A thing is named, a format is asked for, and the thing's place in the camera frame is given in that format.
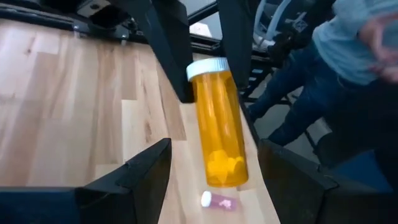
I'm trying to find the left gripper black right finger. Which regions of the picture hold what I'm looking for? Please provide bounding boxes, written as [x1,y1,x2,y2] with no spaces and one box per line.
[257,139,339,224]

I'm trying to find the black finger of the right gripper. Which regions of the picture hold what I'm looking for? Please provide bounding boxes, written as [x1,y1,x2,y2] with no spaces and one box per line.
[141,0,195,104]
[217,0,261,91]

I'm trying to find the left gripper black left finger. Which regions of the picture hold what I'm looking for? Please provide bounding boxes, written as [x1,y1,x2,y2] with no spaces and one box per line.
[76,139,172,224]

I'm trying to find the orange medicine bottle white cap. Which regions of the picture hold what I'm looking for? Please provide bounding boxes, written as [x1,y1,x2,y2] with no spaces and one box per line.
[185,57,249,189]

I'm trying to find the pink medicine bottle white cap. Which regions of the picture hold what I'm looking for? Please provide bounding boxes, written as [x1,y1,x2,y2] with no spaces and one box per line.
[200,190,238,212]

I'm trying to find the person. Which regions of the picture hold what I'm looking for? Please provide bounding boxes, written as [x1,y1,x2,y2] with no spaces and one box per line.
[247,0,398,194]

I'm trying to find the person's hand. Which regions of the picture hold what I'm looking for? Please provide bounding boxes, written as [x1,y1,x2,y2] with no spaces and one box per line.
[357,12,398,84]

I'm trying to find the office chair grey frame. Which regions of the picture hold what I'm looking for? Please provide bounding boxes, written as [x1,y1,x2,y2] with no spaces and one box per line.
[252,0,313,52]

